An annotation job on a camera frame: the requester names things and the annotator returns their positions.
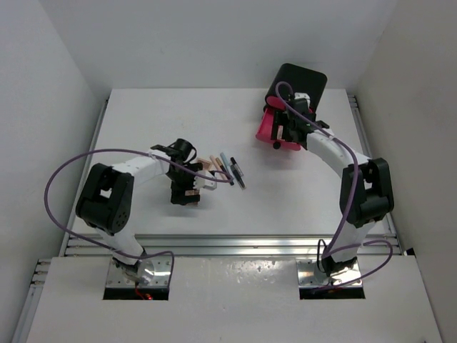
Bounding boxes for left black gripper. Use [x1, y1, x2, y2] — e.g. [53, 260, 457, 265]
[167, 163, 203, 204]

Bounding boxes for colourful eyeshadow palette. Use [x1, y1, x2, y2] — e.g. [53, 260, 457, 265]
[276, 125, 284, 140]

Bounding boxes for eyeshadow palette round brown pans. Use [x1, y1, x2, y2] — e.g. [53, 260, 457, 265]
[184, 189, 201, 206]

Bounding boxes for black drawer cabinet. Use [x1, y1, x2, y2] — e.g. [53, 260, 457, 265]
[265, 63, 328, 111]

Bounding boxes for brown eyeshadow palette four pans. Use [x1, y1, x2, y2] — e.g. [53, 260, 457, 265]
[196, 158, 213, 172]

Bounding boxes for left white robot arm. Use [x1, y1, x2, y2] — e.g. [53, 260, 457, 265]
[76, 139, 203, 276]

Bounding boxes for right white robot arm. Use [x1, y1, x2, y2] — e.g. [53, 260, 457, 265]
[274, 93, 394, 277]

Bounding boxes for brown gold makeup pencil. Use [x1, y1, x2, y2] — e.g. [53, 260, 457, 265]
[216, 157, 229, 175]

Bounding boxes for peach concealer stick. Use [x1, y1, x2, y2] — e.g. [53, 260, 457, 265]
[210, 155, 230, 181]

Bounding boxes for light blue black pen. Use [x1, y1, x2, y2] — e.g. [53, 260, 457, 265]
[220, 152, 234, 186]

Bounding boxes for black mascara tube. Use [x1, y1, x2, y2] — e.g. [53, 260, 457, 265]
[230, 157, 246, 189]

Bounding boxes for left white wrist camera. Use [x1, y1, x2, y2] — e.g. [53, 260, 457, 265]
[194, 170, 217, 191]

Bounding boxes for aluminium frame rail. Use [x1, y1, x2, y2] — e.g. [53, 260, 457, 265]
[60, 234, 403, 257]

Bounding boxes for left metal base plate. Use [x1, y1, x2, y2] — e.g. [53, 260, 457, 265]
[106, 257, 171, 288]

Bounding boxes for metal base plate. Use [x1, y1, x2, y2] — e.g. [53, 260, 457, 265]
[296, 258, 363, 289]
[106, 257, 171, 288]

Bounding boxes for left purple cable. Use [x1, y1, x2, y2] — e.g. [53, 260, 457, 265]
[43, 148, 236, 283]

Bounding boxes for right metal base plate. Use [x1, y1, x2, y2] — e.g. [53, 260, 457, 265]
[296, 258, 363, 289]

